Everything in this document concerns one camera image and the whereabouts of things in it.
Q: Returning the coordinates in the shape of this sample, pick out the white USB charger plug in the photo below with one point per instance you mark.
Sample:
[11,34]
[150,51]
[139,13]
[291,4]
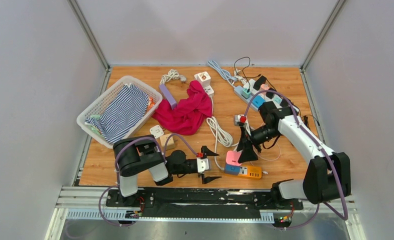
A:
[157,131]

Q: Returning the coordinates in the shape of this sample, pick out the white cube socket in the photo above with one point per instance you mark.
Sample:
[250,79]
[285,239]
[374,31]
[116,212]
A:
[203,78]

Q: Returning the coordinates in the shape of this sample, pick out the blue striped cloth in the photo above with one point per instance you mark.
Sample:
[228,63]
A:
[122,114]

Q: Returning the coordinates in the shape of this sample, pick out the white travel adapter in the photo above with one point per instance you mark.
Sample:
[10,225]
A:
[209,91]

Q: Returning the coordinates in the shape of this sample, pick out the blue cube adapter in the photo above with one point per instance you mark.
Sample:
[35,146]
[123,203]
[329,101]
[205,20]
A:
[232,170]

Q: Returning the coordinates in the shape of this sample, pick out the white plastic basket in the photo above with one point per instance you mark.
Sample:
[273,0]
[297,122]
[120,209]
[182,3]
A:
[99,105]

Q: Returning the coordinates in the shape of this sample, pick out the light blue power strip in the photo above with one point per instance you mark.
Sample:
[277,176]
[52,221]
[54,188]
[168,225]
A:
[244,94]

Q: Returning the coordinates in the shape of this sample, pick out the cyan square plug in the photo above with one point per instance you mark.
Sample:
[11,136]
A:
[257,101]

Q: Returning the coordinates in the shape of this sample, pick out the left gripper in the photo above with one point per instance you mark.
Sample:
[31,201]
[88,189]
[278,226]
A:
[206,152]

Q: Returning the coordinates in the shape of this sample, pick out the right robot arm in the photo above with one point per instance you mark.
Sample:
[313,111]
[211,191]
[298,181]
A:
[328,175]

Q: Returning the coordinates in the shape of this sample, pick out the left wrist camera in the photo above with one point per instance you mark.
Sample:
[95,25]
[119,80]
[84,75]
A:
[203,164]

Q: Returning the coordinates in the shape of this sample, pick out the beige dragon cube adapter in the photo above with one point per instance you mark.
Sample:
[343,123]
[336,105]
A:
[167,142]

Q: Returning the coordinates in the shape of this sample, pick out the pink square plug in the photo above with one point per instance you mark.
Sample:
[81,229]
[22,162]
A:
[232,158]

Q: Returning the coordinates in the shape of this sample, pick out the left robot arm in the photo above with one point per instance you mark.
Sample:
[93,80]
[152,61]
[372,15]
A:
[138,154]

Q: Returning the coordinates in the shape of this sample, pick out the purple USB power strip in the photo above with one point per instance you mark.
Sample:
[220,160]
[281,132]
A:
[167,95]

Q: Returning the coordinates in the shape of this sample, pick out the magenta cloth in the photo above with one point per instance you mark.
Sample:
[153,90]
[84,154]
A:
[189,114]

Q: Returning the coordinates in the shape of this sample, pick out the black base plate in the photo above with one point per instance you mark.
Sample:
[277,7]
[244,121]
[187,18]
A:
[202,203]

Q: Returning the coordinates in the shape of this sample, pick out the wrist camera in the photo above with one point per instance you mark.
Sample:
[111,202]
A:
[203,164]
[240,120]

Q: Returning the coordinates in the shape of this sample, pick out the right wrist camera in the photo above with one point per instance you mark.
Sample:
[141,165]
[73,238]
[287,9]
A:
[240,120]

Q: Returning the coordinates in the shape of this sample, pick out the orange power strip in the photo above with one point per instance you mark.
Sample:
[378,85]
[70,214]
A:
[250,172]

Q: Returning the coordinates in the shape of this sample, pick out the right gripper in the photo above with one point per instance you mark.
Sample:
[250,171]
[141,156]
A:
[248,153]

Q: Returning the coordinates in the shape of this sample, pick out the white long power strip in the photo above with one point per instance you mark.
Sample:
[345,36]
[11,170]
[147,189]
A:
[278,101]

